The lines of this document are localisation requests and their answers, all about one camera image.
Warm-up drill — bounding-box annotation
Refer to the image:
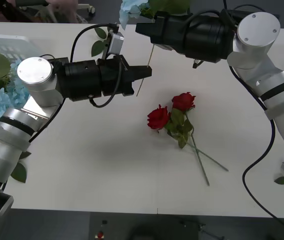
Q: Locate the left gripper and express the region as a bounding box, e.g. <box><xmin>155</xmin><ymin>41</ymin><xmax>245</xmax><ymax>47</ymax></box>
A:
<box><xmin>98</xmin><ymin>54</ymin><xmax>153</xmax><ymax>98</ymax></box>

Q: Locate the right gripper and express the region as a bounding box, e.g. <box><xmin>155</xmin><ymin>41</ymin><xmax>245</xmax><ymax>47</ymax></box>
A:
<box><xmin>135</xmin><ymin>10</ymin><xmax>190</xmax><ymax>52</ymax></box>

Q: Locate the red rose with green stem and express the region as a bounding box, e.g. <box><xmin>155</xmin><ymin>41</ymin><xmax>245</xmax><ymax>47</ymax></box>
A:
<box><xmin>165</xmin><ymin>91</ymin><xmax>211</xmax><ymax>187</ymax></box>
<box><xmin>147</xmin><ymin>104</ymin><xmax>229</xmax><ymax>172</ymax></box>

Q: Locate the chair base with castor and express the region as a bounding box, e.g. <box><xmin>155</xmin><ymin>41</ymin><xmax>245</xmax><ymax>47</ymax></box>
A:
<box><xmin>78</xmin><ymin>1</ymin><xmax>96</xmax><ymax>16</ymax></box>

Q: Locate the person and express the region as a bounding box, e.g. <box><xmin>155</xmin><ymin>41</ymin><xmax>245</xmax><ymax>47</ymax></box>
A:
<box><xmin>0</xmin><ymin>0</ymin><xmax>80</xmax><ymax>24</ymax></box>

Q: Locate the shallow white box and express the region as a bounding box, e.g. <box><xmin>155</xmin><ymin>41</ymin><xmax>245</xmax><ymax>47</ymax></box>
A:
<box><xmin>0</xmin><ymin>34</ymin><xmax>42</xmax><ymax>76</ymax></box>

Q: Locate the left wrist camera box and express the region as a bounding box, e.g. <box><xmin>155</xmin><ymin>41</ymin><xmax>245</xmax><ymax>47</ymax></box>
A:
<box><xmin>103</xmin><ymin>28</ymin><xmax>125</xmax><ymax>61</ymax></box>

